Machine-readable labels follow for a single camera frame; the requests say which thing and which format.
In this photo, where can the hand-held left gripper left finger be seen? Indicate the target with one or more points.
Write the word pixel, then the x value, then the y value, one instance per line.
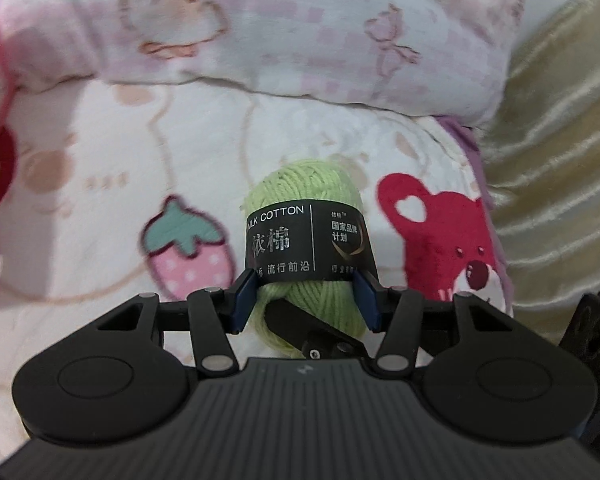
pixel 245 305

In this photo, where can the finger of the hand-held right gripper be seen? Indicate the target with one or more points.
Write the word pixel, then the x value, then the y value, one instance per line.
pixel 300 325

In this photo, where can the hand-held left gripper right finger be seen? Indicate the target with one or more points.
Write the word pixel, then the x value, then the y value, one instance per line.
pixel 365 300

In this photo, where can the green yarn ball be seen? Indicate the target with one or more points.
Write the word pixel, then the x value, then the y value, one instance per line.
pixel 305 185

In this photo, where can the beige striped cloth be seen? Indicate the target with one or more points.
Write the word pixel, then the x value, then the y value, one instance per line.
pixel 555 160

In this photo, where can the pink checked pillow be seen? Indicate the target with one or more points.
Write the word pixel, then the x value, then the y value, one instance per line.
pixel 280 25

